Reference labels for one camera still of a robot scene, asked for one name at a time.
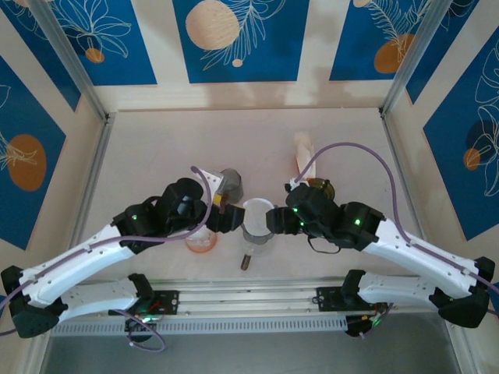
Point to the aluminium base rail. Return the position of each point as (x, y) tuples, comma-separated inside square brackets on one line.
[(249, 296)]

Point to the white coffee filter stack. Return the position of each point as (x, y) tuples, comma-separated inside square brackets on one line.
[(303, 152)]

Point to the electronics board with green light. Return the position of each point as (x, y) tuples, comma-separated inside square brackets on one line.
[(362, 325), (141, 322)]

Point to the dark olive glass pot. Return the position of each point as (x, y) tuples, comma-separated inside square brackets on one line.
[(326, 187)]

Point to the aluminium side rail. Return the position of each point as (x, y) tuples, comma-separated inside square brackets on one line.
[(103, 144), (394, 152)]

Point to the orange translucent pitcher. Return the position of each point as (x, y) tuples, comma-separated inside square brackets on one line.
[(200, 247)]

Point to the aluminium frame post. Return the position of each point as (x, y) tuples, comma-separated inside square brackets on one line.
[(414, 58), (71, 58)]

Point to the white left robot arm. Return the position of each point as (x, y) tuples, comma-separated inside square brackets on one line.
[(78, 261)]

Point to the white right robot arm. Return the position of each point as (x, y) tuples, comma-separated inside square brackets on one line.
[(421, 253)]

